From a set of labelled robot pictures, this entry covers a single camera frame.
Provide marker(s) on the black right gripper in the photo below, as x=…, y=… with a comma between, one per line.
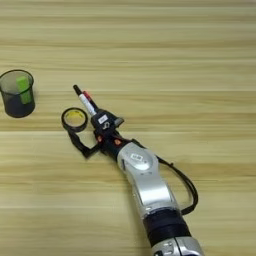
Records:
x=108, y=141

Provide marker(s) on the black tape roll yellow core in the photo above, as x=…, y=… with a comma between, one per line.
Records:
x=75, y=129

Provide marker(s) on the white marker black cap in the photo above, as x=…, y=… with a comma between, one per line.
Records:
x=86, y=104

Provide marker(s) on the thin black pen red cap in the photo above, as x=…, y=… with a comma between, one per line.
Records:
x=87, y=95

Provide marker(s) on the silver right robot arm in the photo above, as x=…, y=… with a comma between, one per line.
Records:
x=150, y=186

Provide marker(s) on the small black box white label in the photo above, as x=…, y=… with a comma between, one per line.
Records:
x=102, y=118

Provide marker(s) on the green rectangular block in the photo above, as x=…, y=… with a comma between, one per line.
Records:
x=25, y=93

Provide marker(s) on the black mesh pen cup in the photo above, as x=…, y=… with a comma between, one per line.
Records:
x=16, y=110

